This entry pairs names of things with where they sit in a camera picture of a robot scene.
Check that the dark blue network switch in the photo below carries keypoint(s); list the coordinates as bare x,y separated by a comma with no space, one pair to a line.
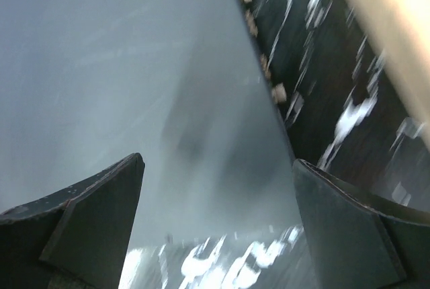
85,83

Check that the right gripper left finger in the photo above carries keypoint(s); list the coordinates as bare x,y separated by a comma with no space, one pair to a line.
76,237

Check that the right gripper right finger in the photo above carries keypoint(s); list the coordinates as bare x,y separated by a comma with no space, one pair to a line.
357,239

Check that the wooden drying rack frame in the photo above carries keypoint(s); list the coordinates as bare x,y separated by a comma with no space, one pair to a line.
400,28

